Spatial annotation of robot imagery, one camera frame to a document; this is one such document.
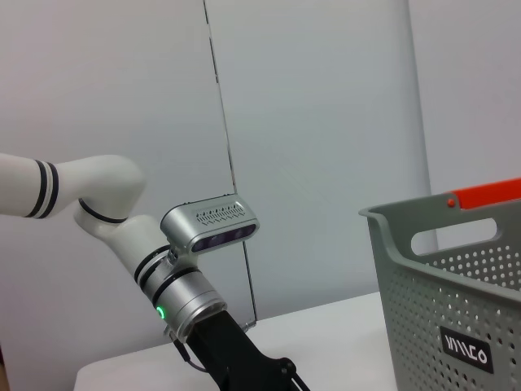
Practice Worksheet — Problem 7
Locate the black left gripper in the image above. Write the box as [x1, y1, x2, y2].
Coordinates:
[185, 310, 312, 391]

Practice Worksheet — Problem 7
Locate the grey perforated storage bin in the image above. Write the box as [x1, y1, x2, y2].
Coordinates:
[357, 199, 521, 391]

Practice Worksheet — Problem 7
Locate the silver plug with black cable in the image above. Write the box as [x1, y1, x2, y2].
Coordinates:
[164, 320, 258, 372]

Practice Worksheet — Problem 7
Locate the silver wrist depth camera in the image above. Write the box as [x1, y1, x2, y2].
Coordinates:
[160, 194, 261, 257]

